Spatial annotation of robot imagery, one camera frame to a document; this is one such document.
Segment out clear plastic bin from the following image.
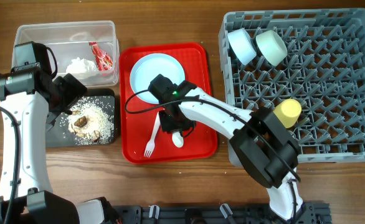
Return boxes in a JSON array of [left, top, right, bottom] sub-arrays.
[[14, 21, 120, 88]]

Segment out red serving tray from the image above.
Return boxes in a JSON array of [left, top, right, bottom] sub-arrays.
[[119, 42, 217, 164]]

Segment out white plastic fork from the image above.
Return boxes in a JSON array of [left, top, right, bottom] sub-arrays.
[[144, 113, 161, 157]]

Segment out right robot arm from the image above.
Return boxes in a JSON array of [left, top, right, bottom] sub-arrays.
[[148, 75, 303, 223]]

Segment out large light blue plate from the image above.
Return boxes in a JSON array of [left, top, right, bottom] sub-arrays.
[[130, 53, 186, 93]]

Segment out yellow cup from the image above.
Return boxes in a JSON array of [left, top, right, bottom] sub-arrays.
[[273, 99, 302, 128]]

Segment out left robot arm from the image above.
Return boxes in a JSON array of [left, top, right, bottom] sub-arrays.
[[0, 42, 122, 223]]

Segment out light blue bowl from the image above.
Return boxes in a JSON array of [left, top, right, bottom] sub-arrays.
[[227, 28, 257, 65]]

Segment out red snack wrapper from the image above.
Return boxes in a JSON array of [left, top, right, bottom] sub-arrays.
[[88, 42, 113, 71]]

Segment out black waste tray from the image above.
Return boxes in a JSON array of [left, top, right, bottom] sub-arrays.
[[45, 89, 117, 147]]

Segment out white plastic spoon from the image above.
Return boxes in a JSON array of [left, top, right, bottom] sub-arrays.
[[172, 131, 184, 148]]

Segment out grey dishwasher rack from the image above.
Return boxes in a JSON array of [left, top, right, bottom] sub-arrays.
[[219, 8, 365, 162]]

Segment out mint green bowl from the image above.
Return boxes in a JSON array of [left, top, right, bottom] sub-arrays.
[[255, 30, 288, 66]]

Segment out rice and food scraps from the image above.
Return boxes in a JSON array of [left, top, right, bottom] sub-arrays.
[[60, 102, 115, 145]]

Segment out white tissue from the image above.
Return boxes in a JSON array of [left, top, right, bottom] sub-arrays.
[[66, 57, 98, 79]]

